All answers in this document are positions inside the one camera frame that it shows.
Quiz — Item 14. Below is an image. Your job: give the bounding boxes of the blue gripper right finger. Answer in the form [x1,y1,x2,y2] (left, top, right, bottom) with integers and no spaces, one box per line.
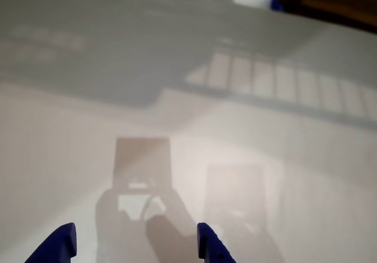
[196,222,236,263]

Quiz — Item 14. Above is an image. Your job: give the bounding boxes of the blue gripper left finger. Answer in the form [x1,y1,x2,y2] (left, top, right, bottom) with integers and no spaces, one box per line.
[25,222,78,263]

